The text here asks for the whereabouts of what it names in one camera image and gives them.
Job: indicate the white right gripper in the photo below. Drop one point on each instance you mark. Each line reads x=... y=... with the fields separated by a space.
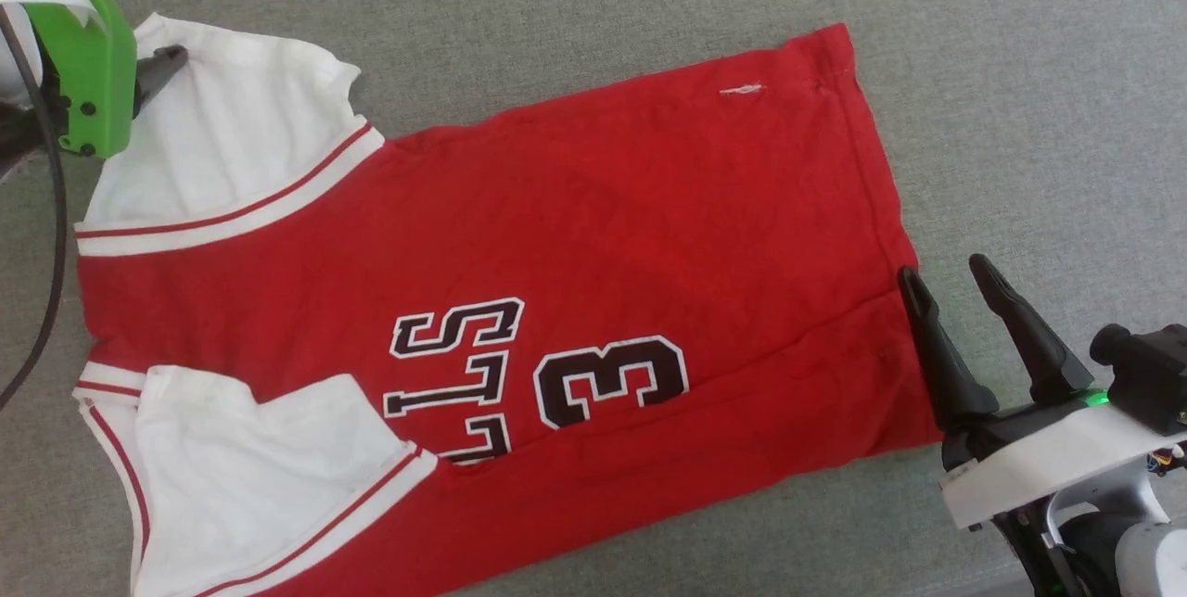
x=1039 y=458

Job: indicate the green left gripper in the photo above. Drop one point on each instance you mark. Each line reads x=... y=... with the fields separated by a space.
x=102 y=87

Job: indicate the red white basketball jersey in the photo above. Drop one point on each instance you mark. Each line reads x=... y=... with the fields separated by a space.
x=603 y=226

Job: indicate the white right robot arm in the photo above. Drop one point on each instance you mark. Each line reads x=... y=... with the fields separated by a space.
x=1150 y=560

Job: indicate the grey padded work surface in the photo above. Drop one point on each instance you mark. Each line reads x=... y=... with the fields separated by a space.
x=1020 y=69

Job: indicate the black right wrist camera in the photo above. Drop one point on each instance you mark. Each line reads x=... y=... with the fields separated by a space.
x=1150 y=379

